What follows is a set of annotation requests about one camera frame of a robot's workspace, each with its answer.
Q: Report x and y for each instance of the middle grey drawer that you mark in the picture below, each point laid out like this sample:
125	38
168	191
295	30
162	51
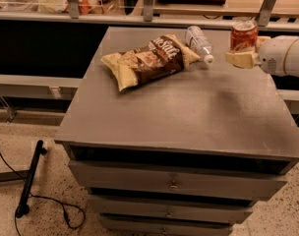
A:
167	209

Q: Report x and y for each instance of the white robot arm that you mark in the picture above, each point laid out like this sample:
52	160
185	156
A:
291	61

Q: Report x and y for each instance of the grey drawer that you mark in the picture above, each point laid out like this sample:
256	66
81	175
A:
176	180
164	227
167	209

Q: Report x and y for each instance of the brown yellow chip bag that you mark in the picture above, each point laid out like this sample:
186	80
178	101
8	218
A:
161	57

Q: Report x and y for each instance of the clear plastic water bottle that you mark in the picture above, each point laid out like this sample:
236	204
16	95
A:
199	43

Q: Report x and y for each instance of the grey drawer cabinet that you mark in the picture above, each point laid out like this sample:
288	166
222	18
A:
217	118

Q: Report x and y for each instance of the bottom grey drawer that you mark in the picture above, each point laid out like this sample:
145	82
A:
164	227

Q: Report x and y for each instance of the grey side bench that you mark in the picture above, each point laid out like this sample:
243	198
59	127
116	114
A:
38	87

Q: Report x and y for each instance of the grey metal railing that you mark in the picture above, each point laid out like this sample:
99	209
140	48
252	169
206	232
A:
142	15

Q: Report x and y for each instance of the red coke can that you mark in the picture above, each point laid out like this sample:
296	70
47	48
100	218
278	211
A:
244	35

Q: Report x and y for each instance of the top grey drawer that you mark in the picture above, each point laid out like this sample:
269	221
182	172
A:
176	180

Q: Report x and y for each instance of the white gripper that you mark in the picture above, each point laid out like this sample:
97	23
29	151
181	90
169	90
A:
272	57

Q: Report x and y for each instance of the black stand leg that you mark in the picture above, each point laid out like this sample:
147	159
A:
23	207

